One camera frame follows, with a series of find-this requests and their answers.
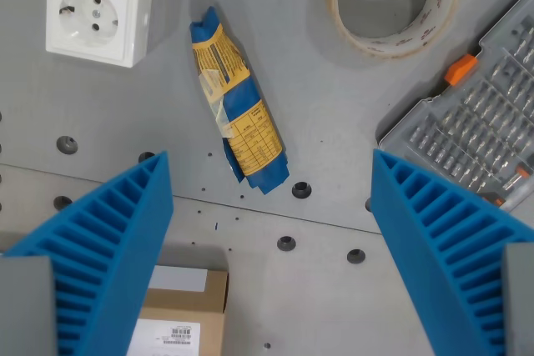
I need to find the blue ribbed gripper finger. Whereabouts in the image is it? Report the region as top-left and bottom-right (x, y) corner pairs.
(0, 150), (174, 356)
(370, 148), (534, 356)

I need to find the blue and yellow paper bag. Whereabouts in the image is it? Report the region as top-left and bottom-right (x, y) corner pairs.
(189, 6), (290, 197)

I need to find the brown cardboard box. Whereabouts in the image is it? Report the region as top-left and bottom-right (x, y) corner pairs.
(124, 265), (230, 356)

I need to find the grey screwdriver bit set case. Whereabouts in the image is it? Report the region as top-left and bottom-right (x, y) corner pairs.
(376, 0), (534, 213)

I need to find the clear adhesive tape roll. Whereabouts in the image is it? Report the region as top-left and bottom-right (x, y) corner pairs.
(323, 0), (460, 62)

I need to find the black orange bit driver handle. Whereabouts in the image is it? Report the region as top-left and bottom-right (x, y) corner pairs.
(478, 166), (529, 208)

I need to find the white wall power socket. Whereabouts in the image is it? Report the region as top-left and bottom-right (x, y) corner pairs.
(45, 0), (154, 68)

